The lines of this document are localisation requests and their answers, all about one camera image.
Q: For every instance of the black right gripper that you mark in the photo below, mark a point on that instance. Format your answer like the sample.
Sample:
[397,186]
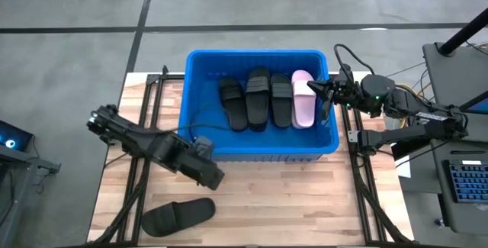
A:
[345,91]

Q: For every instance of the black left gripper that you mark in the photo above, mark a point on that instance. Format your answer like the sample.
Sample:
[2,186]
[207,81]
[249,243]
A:
[207,173]

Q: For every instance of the pale pink slide sandal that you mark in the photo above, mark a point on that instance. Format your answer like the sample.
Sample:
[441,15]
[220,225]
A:
[304,107]

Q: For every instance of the black slide sandal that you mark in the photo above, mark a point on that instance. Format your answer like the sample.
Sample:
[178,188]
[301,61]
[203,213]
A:
[233,107]
[177,216]
[281,103]
[257,103]

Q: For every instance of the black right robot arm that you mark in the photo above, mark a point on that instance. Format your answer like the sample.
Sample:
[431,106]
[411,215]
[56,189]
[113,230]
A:
[411,131]

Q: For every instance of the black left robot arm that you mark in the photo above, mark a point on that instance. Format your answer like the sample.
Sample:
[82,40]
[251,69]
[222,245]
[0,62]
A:
[129,137]

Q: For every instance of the blue plastic bin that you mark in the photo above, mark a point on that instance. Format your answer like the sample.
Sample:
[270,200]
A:
[316,141]

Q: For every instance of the white paper sheet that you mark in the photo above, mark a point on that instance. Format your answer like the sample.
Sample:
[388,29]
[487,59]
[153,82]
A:
[404,168]

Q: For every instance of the grey desk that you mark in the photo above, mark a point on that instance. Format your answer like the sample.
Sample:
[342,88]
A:
[450,80]

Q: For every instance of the black pole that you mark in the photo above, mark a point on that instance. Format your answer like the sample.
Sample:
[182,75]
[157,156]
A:
[463,32]

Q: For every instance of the black tablet screen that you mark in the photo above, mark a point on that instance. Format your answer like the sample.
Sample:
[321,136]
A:
[480,106]

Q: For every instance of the grey metal stand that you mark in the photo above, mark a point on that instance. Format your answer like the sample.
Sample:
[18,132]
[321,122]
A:
[42,165]

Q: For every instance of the backlit black keyboard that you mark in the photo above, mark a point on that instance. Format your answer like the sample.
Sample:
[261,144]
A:
[470,183]

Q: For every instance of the glowing dark tablet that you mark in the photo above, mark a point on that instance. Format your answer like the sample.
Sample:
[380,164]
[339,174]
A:
[13,135]

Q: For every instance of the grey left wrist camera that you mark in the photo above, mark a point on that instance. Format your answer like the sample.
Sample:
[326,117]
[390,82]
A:
[204,148]

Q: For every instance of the black aluminium table frame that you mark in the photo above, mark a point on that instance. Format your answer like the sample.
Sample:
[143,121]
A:
[160,87]

